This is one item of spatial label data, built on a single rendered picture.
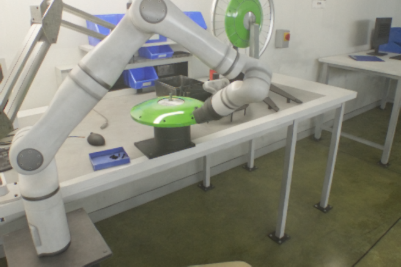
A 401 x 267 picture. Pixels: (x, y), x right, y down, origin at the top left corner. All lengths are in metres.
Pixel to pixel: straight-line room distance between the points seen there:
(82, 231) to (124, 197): 1.46
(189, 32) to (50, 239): 0.61
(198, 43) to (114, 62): 0.19
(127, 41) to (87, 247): 0.54
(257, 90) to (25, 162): 0.55
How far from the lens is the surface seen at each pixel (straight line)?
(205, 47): 0.73
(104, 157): 1.20
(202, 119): 0.99
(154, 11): 0.70
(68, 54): 1.95
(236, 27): 1.77
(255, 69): 0.81
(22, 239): 1.02
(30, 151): 0.75
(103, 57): 0.72
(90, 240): 0.94
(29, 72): 1.08
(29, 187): 0.83
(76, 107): 0.72
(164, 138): 1.19
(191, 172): 2.66
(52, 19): 1.11
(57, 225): 0.88
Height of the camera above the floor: 1.45
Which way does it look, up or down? 20 degrees down
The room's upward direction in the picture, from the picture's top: straight up
